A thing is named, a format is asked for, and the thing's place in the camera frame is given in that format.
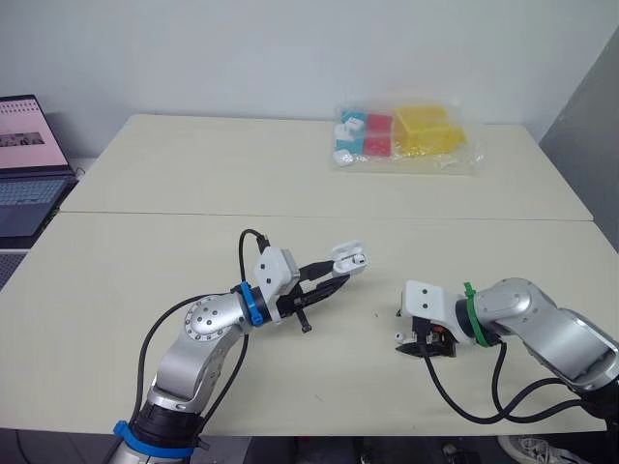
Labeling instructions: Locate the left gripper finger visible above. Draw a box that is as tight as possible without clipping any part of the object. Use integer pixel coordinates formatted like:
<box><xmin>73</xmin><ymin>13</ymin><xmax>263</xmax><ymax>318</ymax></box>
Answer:
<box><xmin>306</xmin><ymin>273</ymin><xmax>352</xmax><ymax>306</ymax></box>
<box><xmin>297</xmin><ymin>259</ymin><xmax>339</xmax><ymax>283</ymax></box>

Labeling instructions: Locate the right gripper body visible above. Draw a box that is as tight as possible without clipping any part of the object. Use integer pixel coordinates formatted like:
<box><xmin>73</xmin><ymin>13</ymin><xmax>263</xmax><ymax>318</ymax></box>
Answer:
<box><xmin>410</xmin><ymin>317</ymin><xmax>458</xmax><ymax>360</ymax></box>

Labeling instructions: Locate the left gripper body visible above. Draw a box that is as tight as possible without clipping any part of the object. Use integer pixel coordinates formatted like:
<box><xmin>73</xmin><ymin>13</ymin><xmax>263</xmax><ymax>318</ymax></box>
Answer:
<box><xmin>278</xmin><ymin>283</ymin><xmax>319</xmax><ymax>335</ymax></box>

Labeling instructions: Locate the white earbud case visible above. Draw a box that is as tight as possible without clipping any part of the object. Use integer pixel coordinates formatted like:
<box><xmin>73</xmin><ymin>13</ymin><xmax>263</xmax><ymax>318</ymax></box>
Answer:
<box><xmin>330</xmin><ymin>240</ymin><xmax>370</xmax><ymax>278</ymax></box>

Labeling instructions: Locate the open laptop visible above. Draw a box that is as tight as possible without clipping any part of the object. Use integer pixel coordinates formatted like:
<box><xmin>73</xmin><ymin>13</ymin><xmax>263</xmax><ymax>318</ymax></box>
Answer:
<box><xmin>0</xmin><ymin>94</ymin><xmax>81</xmax><ymax>239</ymax></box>

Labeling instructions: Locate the person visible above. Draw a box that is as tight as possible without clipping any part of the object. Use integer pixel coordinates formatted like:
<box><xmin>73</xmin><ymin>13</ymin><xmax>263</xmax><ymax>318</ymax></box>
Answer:
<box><xmin>497</xmin><ymin>433</ymin><xmax>575</xmax><ymax>464</ymax></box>

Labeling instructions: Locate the clear plastic bag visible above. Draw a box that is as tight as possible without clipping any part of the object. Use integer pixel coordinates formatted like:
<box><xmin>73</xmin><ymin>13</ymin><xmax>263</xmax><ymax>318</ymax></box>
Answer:
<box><xmin>330</xmin><ymin>98</ymin><xmax>486</xmax><ymax>178</ymax></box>

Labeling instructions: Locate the yellow plastic box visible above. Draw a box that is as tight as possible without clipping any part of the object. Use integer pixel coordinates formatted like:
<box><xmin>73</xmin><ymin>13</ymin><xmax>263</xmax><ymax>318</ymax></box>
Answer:
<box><xmin>392</xmin><ymin>103</ymin><xmax>468</xmax><ymax>157</ymax></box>

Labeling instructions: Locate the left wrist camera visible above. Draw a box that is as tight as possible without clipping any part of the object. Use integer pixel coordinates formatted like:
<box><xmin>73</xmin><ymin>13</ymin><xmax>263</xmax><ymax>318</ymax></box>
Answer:
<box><xmin>253</xmin><ymin>246</ymin><xmax>302</xmax><ymax>326</ymax></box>

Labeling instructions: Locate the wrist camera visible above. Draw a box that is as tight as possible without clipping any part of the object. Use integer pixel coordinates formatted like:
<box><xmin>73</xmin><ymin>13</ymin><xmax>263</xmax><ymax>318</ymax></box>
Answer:
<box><xmin>402</xmin><ymin>279</ymin><xmax>461</xmax><ymax>339</ymax></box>
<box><xmin>253</xmin><ymin>246</ymin><xmax>302</xmax><ymax>326</ymax></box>

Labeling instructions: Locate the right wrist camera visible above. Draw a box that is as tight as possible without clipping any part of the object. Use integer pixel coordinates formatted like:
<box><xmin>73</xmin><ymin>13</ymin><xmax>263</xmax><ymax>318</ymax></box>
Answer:
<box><xmin>402</xmin><ymin>279</ymin><xmax>461</xmax><ymax>339</ymax></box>

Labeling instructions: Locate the black cable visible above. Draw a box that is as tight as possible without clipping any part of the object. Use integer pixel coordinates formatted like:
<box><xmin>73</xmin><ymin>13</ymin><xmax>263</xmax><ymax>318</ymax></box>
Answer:
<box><xmin>423</xmin><ymin>340</ymin><xmax>589</xmax><ymax>423</ymax></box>
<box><xmin>136</xmin><ymin>228</ymin><xmax>272</xmax><ymax>436</ymax></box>

